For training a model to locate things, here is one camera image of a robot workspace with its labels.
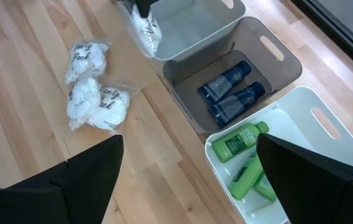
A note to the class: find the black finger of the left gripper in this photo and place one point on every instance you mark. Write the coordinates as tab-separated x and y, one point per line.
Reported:
147	6

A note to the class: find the dark blue toiletry bottle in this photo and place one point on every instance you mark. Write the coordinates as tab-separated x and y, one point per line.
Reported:
223	82
235	105

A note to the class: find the grey plastic storage bin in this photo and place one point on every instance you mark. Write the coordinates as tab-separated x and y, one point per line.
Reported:
192	93

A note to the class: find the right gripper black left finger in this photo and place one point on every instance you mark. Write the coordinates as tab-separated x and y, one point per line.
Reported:
71	193

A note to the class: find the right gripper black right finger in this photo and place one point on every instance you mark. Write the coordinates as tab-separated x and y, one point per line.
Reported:
319	193

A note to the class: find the white plastic storage bin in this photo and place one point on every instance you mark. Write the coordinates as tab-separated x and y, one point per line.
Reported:
294	102

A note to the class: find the green Pert shampoo bottle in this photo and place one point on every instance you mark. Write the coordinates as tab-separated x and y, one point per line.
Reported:
238	141
265	188
245	180

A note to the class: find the black aluminium frame rail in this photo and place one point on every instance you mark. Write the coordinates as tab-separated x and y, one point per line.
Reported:
335	34

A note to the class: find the cream plastic storage bin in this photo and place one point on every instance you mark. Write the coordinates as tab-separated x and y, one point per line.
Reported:
189	31

